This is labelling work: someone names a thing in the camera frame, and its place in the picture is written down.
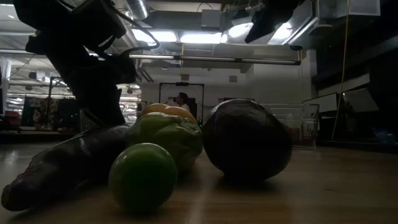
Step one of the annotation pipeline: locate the blue object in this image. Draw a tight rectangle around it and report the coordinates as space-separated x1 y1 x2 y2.
373 128 396 144

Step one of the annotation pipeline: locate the green cucumber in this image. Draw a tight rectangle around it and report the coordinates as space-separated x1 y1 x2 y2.
126 111 205 172

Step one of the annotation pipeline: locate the bright ceiling light panel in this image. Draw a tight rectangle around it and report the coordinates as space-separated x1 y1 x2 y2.
132 28 178 44
270 22 295 41
179 32 223 44
228 22 254 40

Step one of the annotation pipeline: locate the grey ceiling box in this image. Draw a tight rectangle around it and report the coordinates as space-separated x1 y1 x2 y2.
201 9 221 30

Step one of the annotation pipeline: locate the round green toy vegetable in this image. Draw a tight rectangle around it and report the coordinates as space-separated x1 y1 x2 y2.
108 142 179 214

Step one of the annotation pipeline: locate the silver ventilation duct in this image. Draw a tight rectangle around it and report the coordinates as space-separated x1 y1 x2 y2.
126 0 150 21

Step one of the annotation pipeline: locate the black door frame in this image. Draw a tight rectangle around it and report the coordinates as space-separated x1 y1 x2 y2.
159 82 205 122

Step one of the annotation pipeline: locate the patterned fabric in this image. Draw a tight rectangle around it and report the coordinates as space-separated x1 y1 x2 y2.
21 96 60 127

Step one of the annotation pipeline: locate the yellow cable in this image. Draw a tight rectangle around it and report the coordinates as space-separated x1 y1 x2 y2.
331 0 351 141

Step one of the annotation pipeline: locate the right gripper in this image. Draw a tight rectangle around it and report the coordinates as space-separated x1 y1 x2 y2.
244 0 307 44

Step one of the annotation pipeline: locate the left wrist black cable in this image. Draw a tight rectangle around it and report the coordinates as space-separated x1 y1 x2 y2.
107 2 162 56

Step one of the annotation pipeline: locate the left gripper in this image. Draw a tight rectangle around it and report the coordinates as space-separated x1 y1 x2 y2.
46 43 137 127

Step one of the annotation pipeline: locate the purple eggplant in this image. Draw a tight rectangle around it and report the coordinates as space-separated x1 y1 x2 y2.
1 124 131 212

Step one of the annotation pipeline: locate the person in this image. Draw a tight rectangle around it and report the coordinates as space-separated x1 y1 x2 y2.
164 91 191 113

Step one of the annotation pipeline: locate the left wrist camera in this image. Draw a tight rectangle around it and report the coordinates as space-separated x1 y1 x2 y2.
70 0 127 50

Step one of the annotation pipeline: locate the white ceiling box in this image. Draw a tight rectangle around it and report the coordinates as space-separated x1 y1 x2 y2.
317 0 382 18

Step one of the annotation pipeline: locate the yellow bell pepper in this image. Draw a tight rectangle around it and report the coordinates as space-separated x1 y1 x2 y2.
141 103 198 125

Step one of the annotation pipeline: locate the light grey desk panel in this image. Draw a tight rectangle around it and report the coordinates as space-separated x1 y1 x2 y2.
341 87 381 113
302 92 339 113

